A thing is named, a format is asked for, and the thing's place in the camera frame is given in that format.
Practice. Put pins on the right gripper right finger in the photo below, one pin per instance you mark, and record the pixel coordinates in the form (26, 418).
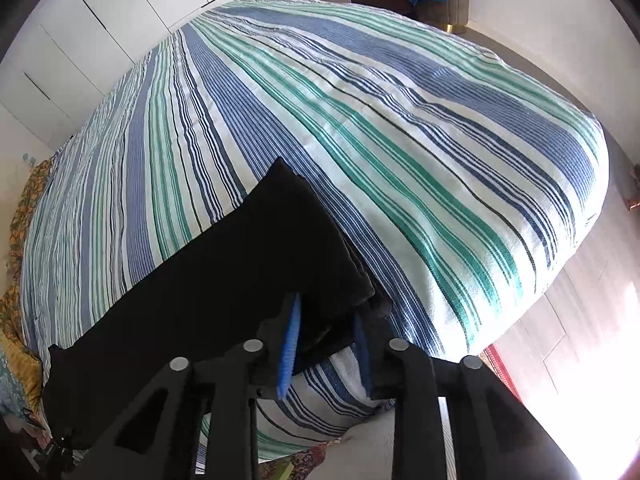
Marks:
(452, 420)

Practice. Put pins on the red patterned rug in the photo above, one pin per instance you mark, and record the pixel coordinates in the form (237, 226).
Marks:
(491, 357)

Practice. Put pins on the striped blue green bedsheet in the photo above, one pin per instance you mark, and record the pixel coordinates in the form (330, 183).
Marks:
(464, 183)

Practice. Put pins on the orange floral blanket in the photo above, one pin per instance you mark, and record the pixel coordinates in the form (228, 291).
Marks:
(21, 368)

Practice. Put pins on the black pants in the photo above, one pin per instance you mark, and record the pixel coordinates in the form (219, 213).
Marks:
(213, 294)

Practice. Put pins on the white wardrobe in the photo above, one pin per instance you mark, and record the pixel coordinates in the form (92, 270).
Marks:
(68, 54)

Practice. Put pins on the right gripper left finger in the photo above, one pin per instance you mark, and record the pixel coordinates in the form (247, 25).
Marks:
(158, 435)

